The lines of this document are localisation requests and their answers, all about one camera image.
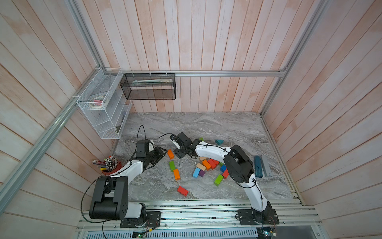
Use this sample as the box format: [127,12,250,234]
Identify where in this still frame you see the orange block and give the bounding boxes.
[173,169,181,180]
[202,160,211,170]
[167,149,175,160]

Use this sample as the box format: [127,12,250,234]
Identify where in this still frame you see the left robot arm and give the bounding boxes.
[89,139,168,225]

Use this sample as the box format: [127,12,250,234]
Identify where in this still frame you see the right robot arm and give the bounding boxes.
[169,132,272,215]

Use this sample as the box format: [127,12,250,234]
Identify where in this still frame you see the green block left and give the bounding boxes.
[169,161,176,171]

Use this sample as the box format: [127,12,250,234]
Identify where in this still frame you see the light blue block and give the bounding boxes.
[193,168,201,178]

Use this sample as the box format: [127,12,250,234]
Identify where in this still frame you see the natural wood block middle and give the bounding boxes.
[196,163,206,171]

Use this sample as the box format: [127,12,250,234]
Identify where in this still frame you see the red block pair left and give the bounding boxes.
[208,159,216,169]

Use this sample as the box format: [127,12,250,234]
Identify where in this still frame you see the red pen holder cup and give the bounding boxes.
[101,161,122,175]

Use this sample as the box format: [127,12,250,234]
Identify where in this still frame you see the teal triangle block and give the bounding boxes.
[215,139,224,145]

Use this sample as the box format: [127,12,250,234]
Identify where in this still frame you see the red block front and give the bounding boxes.
[177,186,189,197]

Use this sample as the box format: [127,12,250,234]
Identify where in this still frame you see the green block lower right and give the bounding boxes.
[214,174,224,186]

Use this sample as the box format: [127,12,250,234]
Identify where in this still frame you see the black mesh basket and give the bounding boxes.
[120,73,177,101]

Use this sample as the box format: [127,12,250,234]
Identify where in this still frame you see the tape roll on shelf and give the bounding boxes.
[89,95,108,109]

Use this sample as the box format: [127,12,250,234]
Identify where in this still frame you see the teal stapler tool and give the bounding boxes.
[254,155,263,178]

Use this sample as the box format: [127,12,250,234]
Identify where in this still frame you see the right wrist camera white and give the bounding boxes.
[172,140,181,149]

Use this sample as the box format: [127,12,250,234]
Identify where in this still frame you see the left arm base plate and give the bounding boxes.
[120,211,161,229]

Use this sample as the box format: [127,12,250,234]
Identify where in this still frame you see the white wire shelf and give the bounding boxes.
[77,68,132,139]

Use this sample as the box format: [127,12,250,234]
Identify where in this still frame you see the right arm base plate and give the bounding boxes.
[237,209,280,226]

